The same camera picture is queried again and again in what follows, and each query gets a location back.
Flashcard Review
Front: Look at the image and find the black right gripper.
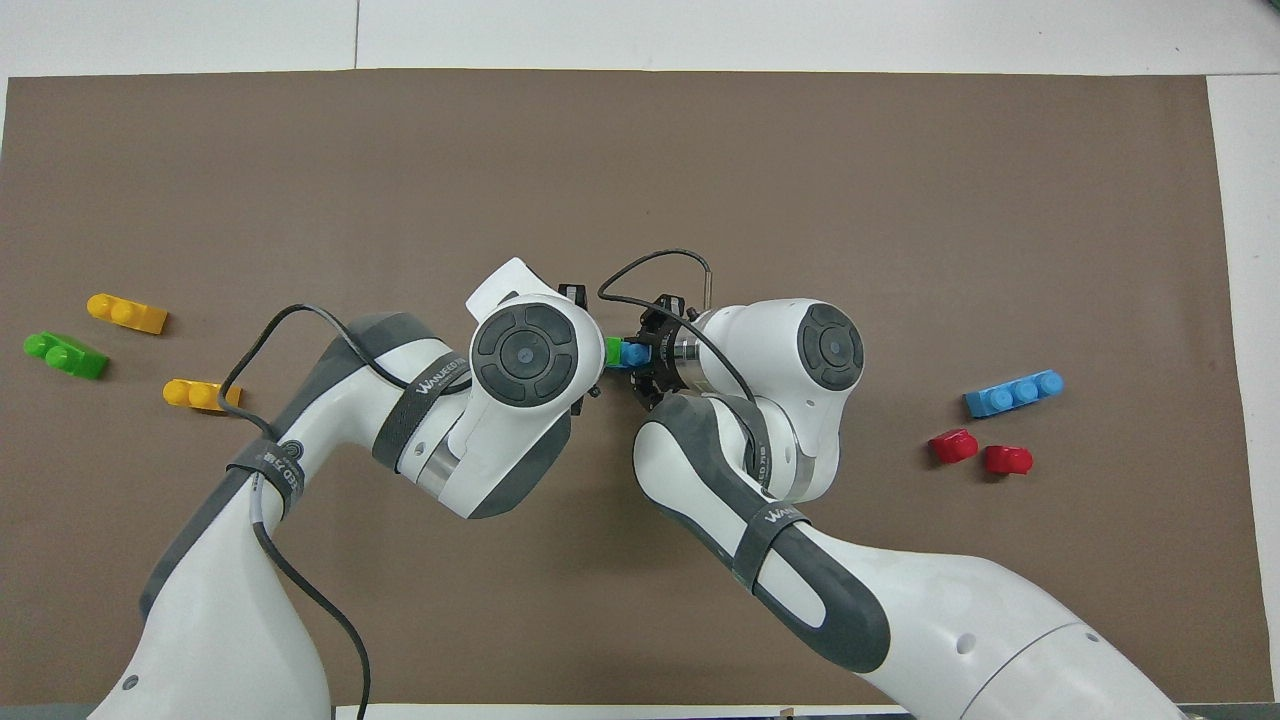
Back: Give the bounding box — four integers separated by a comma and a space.
557, 283, 693, 413

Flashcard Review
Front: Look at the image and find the brown paper mat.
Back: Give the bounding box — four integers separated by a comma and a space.
0, 68, 1275, 707

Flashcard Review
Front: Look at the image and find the yellow two-stud toy brick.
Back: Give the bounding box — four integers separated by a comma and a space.
87, 293, 169, 335
163, 378, 243, 414

